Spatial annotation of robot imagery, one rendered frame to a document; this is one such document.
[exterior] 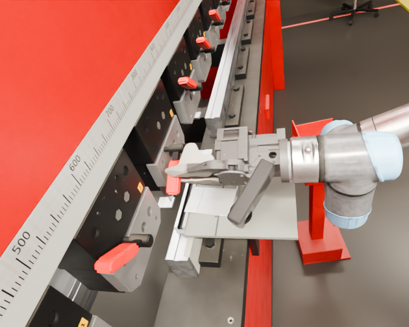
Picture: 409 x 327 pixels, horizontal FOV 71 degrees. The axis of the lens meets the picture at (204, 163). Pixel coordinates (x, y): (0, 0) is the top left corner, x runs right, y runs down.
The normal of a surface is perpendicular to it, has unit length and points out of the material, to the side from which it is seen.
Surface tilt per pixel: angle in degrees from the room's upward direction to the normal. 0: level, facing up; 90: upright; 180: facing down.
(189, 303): 0
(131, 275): 90
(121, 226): 90
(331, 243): 0
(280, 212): 0
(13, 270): 90
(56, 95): 90
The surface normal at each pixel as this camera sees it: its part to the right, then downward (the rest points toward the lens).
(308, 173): -0.21, 0.60
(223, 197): -0.24, -0.70
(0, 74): 0.96, -0.05
